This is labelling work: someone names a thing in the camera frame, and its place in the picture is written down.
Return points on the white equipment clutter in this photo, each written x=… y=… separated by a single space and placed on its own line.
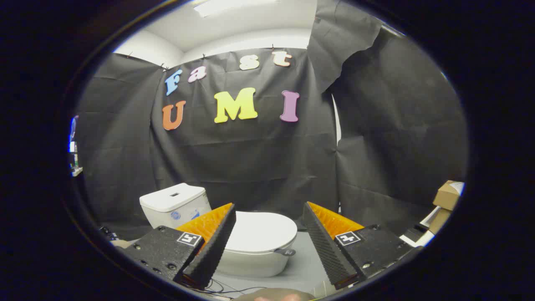
x=74 y=163

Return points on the brown cardboard box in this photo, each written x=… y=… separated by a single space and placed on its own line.
x=447 y=194

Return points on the small black device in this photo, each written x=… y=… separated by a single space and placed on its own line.
x=108 y=232

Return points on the black lid pull tab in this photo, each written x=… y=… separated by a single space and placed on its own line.
x=286 y=252

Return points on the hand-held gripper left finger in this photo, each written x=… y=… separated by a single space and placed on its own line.
x=213 y=251

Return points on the black backdrop cloth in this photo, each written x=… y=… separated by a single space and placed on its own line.
x=250 y=159

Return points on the white toilet lid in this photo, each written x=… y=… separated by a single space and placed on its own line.
x=263 y=230

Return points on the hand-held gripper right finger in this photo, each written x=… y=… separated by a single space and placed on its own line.
x=326 y=251

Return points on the flat cardboard and white boards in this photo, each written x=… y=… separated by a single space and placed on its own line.
x=430 y=228

